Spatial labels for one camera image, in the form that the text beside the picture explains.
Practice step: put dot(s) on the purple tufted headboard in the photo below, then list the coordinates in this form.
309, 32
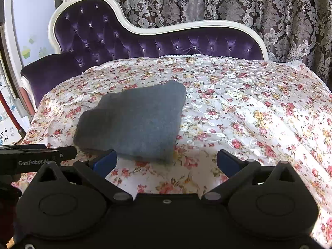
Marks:
85, 39

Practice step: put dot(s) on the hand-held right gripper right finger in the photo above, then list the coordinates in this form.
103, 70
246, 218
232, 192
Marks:
228, 160

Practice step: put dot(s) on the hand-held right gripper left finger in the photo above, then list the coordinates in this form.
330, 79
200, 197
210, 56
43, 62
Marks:
106, 161

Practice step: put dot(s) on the grey small garment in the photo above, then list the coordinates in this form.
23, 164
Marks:
134, 119

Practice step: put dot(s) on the brown damask curtain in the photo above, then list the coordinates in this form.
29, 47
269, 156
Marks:
207, 2

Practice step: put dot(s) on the green wall sticker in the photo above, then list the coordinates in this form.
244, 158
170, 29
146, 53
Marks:
28, 49

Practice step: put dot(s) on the white printed poster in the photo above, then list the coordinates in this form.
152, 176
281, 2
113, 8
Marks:
7, 101

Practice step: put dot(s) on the red stick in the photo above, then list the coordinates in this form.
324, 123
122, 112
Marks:
10, 114

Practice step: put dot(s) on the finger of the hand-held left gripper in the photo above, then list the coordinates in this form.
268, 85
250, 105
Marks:
68, 153

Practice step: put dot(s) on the floral printed blanket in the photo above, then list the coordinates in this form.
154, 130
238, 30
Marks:
246, 124

